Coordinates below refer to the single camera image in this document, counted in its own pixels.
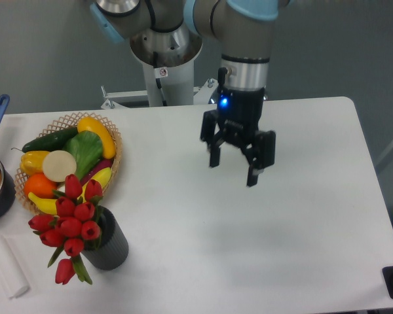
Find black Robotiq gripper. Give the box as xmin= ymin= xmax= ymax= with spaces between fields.
xmin=200 ymin=87 xmax=276 ymax=187

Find red tulip bouquet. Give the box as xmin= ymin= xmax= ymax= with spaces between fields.
xmin=28 ymin=174 xmax=103 ymax=285

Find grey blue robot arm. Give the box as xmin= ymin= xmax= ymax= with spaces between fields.
xmin=90 ymin=1 xmax=287 ymax=186

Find dark grey ribbed vase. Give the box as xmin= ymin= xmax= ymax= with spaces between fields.
xmin=81 ymin=207 xmax=129 ymax=270

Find purple eggplant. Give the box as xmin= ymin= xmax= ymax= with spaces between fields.
xmin=80 ymin=159 xmax=113 ymax=187

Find green bok choy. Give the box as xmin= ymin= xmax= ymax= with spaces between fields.
xmin=63 ymin=131 xmax=103 ymax=180

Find yellow squash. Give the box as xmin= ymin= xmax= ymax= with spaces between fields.
xmin=77 ymin=116 xmax=116 ymax=159

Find woven wicker basket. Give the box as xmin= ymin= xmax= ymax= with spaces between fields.
xmin=14 ymin=111 xmax=123 ymax=217

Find green cucumber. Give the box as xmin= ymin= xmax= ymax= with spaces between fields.
xmin=12 ymin=127 xmax=78 ymax=153

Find beige round disc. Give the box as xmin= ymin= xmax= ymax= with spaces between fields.
xmin=42 ymin=150 xmax=77 ymax=183

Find yellow banana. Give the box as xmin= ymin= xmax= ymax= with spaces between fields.
xmin=28 ymin=167 xmax=113 ymax=215

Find orange fruit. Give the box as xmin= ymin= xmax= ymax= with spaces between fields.
xmin=23 ymin=173 xmax=58 ymax=198

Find yellow bell pepper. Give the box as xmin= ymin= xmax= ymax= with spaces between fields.
xmin=20 ymin=150 xmax=50 ymax=176

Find white folded cloth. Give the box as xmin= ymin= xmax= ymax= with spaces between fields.
xmin=0 ymin=235 xmax=30 ymax=299

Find white metal frame bracket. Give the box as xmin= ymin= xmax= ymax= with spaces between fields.
xmin=100 ymin=78 xmax=218 ymax=110

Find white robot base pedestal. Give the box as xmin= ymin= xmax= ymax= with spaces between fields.
xmin=130 ymin=24 xmax=202 ymax=107

